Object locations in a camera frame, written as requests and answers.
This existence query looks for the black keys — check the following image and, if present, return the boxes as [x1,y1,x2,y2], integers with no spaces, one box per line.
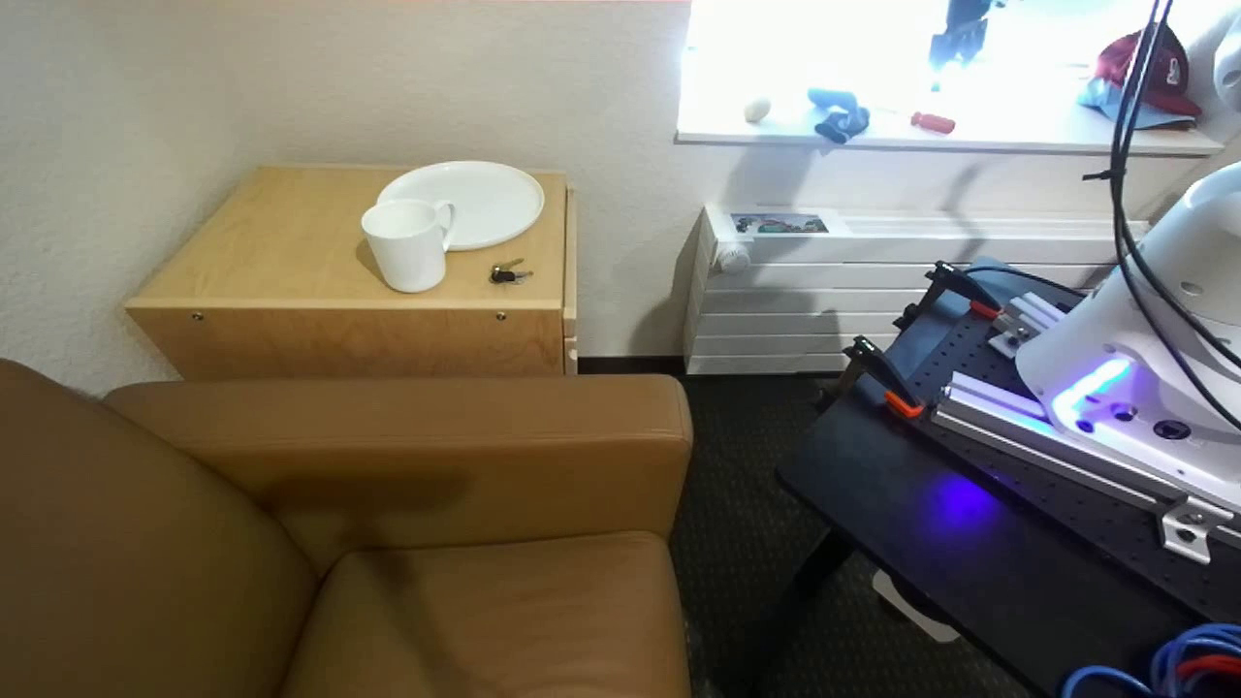
[486,258,536,290]

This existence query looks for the red cap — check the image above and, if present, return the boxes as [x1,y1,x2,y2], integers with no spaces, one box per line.
[1076,24,1206,134]

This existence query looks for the white wall heater unit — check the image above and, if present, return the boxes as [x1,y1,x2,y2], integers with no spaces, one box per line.
[683,202,1156,379]

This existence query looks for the white round plate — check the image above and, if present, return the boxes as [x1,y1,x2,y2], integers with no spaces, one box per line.
[372,157,551,258]

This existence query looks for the black orange clamp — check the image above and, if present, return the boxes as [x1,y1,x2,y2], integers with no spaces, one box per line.
[842,335,934,426]
[924,260,1009,328]

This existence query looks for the blue cable coil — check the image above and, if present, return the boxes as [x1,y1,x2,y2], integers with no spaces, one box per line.
[1058,622,1241,698]

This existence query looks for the white mug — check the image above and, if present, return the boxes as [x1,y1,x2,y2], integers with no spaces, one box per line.
[356,193,460,299]

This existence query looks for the light wooden nightstand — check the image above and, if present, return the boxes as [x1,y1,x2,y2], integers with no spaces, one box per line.
[122,159,581,386]

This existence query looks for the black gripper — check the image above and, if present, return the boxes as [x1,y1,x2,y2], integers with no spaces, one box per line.
[925,0,1009,74]

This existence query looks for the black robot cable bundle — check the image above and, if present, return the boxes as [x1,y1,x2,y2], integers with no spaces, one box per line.
[1083,0,1241,436]

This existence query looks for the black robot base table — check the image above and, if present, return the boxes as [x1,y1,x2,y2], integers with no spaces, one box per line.
[775,265,1241,698]

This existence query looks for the dark blue cloth pouch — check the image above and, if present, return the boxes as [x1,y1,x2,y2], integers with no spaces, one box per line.
[805,85,877,148]

